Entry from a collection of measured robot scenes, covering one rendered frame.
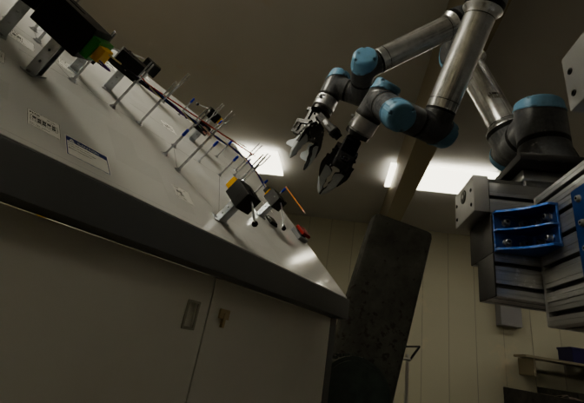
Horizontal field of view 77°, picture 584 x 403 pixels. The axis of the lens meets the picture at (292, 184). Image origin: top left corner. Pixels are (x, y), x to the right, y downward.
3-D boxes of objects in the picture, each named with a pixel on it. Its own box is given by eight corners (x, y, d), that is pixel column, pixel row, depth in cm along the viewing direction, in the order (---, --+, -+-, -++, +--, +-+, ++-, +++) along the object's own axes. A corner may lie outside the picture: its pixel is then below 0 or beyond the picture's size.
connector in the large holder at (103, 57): (93, 56, 69) (108, 40, 69) (105, 68, 70) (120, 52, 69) (77, 52, 63) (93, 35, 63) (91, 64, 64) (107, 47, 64)
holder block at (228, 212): (227, 243, 76) (260, 211, 75) (209, 208, 84) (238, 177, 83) (241, 250, 79) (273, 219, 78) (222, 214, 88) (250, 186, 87)
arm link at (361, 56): (507, 3, 108) (363, 73, 103) (493, 32, 118) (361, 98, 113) (481, -18, 113) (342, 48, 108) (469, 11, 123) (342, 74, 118)
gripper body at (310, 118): (301, 143, 127) (315, 115, 129) (320, 147, 121) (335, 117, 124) (288, 131, 121) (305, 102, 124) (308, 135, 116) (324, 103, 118)
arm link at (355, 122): (379, 127, 97) (353, 111, 97) (369, 142, 99) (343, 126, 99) (379, 123, 104) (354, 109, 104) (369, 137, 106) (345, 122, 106)
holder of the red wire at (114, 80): (70, 57, 90) (100, 25, 89) (118, 94, 98) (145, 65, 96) (68, 62, 86) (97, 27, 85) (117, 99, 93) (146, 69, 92)
